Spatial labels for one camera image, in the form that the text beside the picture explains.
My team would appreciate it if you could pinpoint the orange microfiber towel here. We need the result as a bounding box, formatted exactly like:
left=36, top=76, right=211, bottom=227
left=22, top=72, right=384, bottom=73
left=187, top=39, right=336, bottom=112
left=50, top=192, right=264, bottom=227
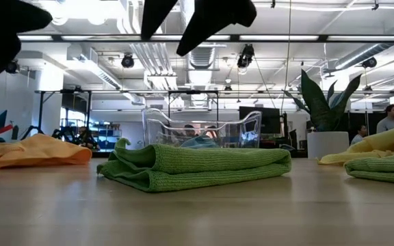
left=0, top=133, right=93, bottom=171

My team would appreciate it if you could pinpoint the green microfiber towel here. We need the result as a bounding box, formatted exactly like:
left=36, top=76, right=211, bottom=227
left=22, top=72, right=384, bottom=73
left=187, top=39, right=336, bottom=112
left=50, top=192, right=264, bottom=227
left=343, top=152, right=394, bottom=187
left=96, top=137, right=293, bottom=193

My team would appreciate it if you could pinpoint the yellow microfiber towel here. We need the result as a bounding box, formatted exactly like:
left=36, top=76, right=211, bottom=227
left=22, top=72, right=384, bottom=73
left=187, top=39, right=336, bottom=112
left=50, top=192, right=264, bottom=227
left=317, top=120, right=394, bottom=167

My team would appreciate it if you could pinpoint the blue microfiber towel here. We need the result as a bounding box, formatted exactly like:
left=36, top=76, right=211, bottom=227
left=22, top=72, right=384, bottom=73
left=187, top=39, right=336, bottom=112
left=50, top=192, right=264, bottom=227
left=179, top=135, right=222, bottom=150

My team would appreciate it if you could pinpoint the person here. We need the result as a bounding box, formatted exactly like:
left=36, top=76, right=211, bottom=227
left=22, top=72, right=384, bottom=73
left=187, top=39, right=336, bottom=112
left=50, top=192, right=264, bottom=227
left=205, top=125, right=219, bottom=139
left=350, top=124, right=369, bottom=146
left=183, top=124, right=198, bottom=138
left=376, top=104, right=394, bottom=134
left=77, top=126, right=99, bottom=150

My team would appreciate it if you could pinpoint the black background monitor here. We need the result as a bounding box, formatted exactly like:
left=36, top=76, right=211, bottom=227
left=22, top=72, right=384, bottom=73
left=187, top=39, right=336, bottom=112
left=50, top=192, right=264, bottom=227
left=238, top=105, right=282, bottom=135

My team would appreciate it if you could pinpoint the clear plastic bin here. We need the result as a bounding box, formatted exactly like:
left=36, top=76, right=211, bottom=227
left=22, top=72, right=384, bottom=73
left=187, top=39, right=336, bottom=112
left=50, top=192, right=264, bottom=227
left=141, top=107, right=263, bottom=150

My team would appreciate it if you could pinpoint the black background robot rig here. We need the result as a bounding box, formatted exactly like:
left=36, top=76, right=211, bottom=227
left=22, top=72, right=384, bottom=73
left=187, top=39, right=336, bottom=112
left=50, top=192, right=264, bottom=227
left=21, top=124, right=99, bottom=150

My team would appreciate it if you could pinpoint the green snake plant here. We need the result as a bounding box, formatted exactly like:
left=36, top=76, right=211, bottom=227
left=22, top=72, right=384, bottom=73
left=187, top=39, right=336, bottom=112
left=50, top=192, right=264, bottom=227
left=282, top=69, right=363, bottom=133

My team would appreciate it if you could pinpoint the white plant pot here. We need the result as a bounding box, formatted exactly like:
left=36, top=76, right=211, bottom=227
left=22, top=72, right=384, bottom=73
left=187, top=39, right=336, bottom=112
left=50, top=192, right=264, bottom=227
left=306, top=131, right=351, bottom=161

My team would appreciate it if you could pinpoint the black room partition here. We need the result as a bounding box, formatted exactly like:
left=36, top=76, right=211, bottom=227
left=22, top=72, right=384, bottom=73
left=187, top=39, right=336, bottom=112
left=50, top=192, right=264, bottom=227
left=345, top=111, right=394, bottom=137

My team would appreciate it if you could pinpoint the silver ceiling air duct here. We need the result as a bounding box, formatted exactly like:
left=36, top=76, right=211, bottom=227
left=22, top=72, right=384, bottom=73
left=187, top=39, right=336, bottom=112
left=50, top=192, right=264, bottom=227
left=179, top=0, right=228, bottom=69

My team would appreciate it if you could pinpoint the black ceiling camera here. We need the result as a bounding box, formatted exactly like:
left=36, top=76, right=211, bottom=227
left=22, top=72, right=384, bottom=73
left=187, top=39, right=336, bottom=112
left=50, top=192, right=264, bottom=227
left=120, top=53, right=135, bottom=69
left=4, top=58, right=21, bottom=74
left=360, top=56, right=378, bottom=69

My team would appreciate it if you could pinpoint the black hanging rig camera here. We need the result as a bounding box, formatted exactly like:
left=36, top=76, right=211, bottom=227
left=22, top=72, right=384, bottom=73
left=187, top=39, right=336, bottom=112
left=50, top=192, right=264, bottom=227
left=237, top=43, right=255, bottom=69

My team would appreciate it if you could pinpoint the thin hanging cable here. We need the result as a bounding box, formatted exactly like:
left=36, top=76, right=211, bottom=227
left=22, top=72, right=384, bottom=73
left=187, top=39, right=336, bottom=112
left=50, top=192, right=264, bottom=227
left=280, top=0, right=292, bottom=115

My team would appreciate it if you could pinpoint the black background table frame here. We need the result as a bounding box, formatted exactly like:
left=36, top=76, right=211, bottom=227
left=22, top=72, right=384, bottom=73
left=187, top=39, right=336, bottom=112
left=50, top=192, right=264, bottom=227
left=34, top=89, right=94, bottom=134

